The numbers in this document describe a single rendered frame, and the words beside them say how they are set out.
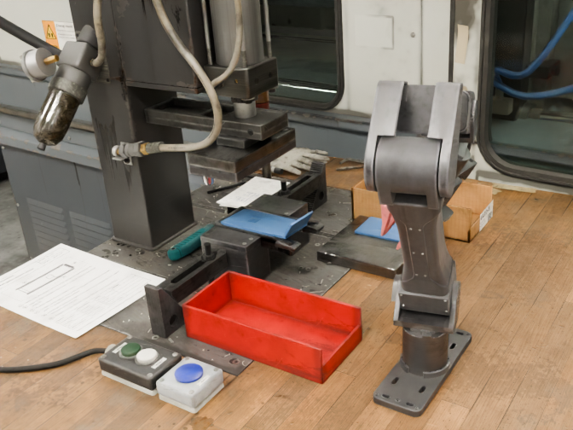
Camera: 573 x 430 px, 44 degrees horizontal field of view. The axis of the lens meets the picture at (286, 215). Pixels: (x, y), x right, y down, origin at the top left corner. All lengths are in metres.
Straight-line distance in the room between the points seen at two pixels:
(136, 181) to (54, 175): 1.55
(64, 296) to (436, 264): 0.70
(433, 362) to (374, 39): 0.98
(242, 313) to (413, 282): 0.35
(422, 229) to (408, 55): 0.96
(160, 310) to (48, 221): 1.97
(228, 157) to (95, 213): 1.67
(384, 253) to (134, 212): 0.49
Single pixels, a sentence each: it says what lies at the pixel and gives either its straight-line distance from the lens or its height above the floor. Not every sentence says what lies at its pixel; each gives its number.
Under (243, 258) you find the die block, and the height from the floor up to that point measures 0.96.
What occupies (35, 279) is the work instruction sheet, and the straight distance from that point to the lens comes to 1.42.
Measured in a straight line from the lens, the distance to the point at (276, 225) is 1.26.
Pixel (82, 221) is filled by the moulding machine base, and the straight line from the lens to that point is 2.89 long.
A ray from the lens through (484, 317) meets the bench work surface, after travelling 1.17.
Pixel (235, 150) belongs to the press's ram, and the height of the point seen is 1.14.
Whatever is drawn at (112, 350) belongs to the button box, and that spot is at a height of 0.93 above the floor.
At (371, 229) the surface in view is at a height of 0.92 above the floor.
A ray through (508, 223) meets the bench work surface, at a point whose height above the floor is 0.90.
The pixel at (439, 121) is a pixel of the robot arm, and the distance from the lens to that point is 0.78.
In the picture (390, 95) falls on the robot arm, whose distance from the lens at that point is 0.80.
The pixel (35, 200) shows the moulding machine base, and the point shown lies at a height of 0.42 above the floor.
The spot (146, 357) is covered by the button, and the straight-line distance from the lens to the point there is 1.06.
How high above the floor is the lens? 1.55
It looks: 25 degrees down
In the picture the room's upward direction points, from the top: 4 degrees counter-clockwise
